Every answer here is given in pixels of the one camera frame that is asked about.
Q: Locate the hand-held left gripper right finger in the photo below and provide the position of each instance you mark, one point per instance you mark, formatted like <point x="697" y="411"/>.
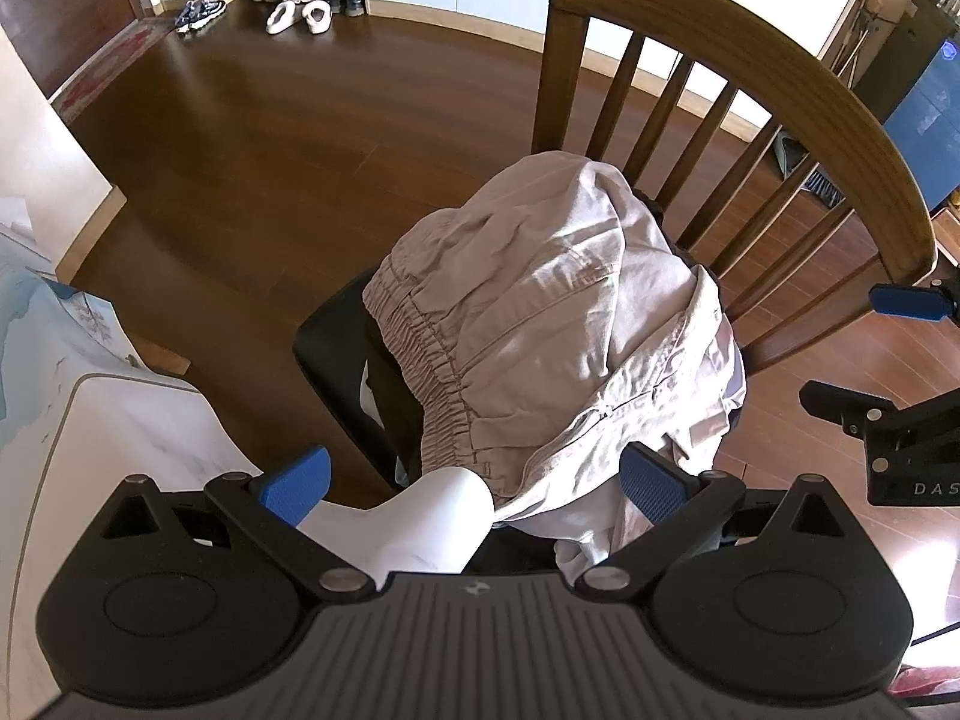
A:
<point x="652" y="487"/>

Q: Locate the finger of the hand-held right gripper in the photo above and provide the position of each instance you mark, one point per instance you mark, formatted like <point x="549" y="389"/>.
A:
<point x="907" y="301"/>
<point x="862" y="412"/>

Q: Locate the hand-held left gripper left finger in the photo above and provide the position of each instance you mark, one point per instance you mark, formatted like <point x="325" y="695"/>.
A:
<point x="296" y="484"/>

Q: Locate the beige pants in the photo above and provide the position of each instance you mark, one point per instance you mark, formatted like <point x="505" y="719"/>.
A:
<point x="540" y="300"/>

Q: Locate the white garment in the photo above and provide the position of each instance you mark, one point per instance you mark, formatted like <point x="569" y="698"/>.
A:
<point x="427" y="525"/>

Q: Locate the blue display screen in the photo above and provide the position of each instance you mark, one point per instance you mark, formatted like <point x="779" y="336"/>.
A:
<point x="930" y="127"/>

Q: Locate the wooden chair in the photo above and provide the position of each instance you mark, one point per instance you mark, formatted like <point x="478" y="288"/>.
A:
<point x="750" y="37"/>

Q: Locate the red patterned rug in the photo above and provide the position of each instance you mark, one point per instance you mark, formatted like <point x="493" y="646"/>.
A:
<point x="97" y="75"/>

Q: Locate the white slipper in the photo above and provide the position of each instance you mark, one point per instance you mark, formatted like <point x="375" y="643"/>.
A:
<point x="281" y="17"/>
<point x="316" y="15"/>

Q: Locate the dark patterned sneaker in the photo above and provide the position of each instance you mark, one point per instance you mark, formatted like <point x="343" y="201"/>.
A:
<point x="187" y="19"/>
<point x="210" y="9"/>

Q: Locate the dark wooden door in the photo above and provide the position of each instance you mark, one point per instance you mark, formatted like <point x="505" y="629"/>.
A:
<point x="60" y="0"/>

